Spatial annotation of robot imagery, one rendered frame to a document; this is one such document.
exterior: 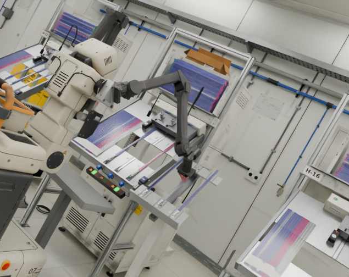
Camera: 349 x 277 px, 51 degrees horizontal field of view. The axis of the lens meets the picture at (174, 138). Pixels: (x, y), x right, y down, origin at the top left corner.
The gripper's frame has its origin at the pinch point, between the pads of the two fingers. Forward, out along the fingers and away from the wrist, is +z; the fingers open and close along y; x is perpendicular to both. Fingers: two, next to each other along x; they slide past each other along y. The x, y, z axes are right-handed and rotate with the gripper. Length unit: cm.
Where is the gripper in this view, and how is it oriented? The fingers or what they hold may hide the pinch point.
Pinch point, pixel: (184, 179)
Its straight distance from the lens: 222.3
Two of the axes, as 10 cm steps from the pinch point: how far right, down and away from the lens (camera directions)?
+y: -8.0, -4.6, 3.9
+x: -5.9, 4.8, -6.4
